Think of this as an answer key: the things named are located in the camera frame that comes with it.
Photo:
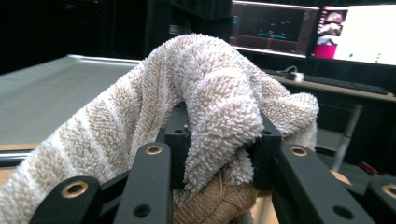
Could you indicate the dark screen monitor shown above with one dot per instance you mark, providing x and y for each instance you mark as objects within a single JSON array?
[{"x": 274, "y": 28}]

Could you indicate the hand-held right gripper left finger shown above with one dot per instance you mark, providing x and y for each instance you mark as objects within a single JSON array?
[{"x": 179, "y": 140}]

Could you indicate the beige striped towel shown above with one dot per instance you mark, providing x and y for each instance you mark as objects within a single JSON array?
[{"x": 211, "y": 93}]

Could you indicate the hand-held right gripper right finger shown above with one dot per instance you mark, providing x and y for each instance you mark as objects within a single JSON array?
[{"x": 264, "y": 155}]

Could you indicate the wooden desk with white legs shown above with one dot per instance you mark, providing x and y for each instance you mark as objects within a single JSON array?
[{"x": 342, "y": 90}]

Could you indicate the black keyboard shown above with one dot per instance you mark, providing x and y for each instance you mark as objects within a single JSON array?
[{"x": 342, "y": 83}]

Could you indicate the white screen monitor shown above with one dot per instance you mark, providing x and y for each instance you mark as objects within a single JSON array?
[{"x": 364, "y": 34}]

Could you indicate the small red object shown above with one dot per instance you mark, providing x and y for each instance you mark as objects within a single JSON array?
[{"x": 369, "y": 168}]

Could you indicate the dark computer tower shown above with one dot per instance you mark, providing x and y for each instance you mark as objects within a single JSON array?
[{"x": 186, "y": 25}]

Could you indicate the small black white device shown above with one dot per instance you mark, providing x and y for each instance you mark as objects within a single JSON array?
[{"x": 294, "y": 76}]

